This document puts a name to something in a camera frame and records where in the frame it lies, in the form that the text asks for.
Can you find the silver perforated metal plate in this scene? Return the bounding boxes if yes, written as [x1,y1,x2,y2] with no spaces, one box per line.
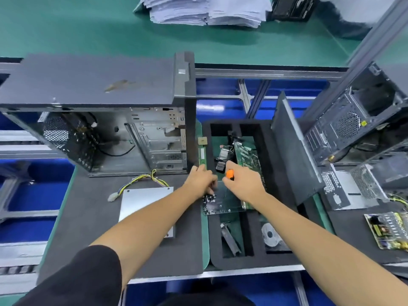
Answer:
[318,153,408,212]

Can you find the person's right hand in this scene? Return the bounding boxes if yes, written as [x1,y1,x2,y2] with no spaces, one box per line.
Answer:
[221,160,269,208]

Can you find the grey computer tower case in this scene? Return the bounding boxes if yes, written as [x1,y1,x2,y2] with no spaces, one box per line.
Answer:
[0,50,198,179]
[299,62,408,167]

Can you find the dark grey case side panel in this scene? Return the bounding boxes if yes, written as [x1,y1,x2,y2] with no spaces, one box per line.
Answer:
[270,91,326,208]

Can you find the aluminium conveyor frame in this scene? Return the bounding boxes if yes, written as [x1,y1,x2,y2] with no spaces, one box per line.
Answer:
[0,0,408,306]

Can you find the stack of white papers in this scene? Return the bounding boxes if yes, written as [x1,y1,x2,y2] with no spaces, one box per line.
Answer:
[133,0,274,30]

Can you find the black cardboard box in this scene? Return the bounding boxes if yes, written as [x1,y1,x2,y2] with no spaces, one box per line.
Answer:
[267,0,320,23]

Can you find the clear plastic bag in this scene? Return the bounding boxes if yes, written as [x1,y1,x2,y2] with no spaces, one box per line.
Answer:
[318,0,401,40]

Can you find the silver optical drive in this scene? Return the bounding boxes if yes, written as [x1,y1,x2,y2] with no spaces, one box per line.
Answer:
[117,185,176,240]

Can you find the person's black trousers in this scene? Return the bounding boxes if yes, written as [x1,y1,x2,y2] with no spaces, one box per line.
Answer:
[158,285,256,306]

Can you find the black foam tray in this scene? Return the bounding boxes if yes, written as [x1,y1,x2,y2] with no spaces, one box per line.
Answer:
[202,119,321,272]

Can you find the green motherboard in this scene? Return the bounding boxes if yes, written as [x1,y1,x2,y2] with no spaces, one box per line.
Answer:
[202,137,266,217]

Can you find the person's left forearm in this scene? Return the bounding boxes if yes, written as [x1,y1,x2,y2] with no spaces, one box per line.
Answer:
[91,188,198,291]

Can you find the silver hard drive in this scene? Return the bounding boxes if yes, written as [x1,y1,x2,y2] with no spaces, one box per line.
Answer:
[259,220,292,250]

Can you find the person's black shirt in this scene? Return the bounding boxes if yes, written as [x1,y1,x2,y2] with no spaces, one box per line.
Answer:
[13,244,124,306]

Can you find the person's right forearm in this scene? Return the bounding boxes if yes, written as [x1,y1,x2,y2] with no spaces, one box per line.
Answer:
[250,195,408,306]

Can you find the processor cooler with fan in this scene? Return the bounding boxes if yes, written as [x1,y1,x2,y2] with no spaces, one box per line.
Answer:
[214,144,235,174]

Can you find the person's left hand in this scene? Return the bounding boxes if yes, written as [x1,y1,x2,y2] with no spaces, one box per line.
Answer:
[181,164,219,203]

